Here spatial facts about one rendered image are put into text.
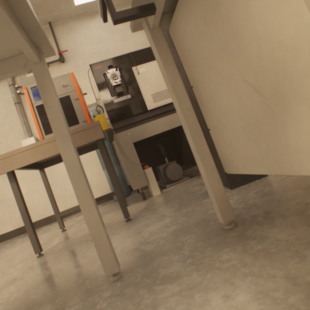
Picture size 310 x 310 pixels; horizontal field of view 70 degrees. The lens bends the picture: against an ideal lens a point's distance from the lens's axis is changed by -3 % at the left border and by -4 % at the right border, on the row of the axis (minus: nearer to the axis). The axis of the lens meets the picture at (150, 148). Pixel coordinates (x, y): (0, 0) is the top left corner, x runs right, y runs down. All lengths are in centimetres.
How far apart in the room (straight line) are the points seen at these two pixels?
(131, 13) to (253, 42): 42
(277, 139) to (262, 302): 35
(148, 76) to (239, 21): 184
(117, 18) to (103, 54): 296
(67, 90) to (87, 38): 226
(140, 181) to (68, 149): 138
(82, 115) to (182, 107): 95
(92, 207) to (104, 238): 11
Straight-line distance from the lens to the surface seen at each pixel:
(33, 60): 92
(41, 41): 95
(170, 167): 230
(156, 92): 236
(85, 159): 337
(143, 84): 237
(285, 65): 54
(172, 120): 223
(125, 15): 84
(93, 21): 408
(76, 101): 170
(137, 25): 103
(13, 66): 97
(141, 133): 216
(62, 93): 174
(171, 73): 90
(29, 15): 84
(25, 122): 357
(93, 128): 155
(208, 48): 76
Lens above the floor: 35
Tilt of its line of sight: 3 degrees up
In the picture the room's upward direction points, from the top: 21 degrees counter-clockwise
